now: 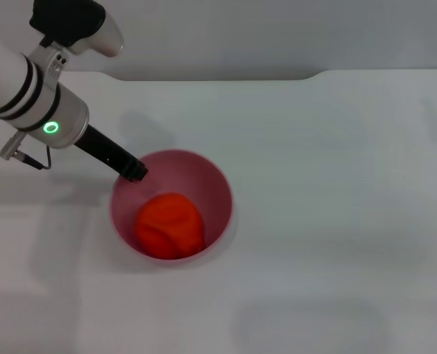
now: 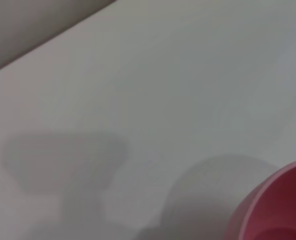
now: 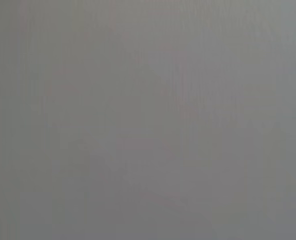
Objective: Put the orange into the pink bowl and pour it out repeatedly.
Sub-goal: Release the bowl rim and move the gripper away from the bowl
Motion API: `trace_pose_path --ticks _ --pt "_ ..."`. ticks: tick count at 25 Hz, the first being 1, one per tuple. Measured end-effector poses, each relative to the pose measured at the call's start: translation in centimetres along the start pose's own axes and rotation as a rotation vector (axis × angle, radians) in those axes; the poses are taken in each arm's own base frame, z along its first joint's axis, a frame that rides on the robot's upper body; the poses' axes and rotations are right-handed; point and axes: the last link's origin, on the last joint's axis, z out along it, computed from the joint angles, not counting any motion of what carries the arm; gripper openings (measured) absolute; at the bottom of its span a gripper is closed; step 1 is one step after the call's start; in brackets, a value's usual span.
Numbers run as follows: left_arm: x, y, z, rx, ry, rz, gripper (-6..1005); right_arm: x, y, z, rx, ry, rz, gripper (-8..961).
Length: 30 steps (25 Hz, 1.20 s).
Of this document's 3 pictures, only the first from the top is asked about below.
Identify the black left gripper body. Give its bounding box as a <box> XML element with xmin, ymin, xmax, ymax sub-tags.
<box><xmin>72</xmin><ymin>124</ymin><xmax>144</xmax><ymax>177</ymax></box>

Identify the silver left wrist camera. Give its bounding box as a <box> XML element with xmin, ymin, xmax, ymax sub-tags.
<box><xmin>29</xmin><ymin>0</ymin><xmax>125</xmax><ymax>84</ymax></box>

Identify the pink plastic bowl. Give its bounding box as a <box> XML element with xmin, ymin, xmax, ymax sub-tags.
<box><xmin>109</xmin><ymin>148</ymin><xmax>235</xmax><ymax>260</ymax></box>

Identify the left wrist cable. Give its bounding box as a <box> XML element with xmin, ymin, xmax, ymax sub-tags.
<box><xmin>0</xmin><ymin>131</ymin><xmax>52</xmax><ymax>171</ymax></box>

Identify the orange toy fruit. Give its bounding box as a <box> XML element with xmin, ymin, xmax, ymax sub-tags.
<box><xmin>135</xmin><ymin>192</ymin><xmax>206</xmax><ymax>260</ymax></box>

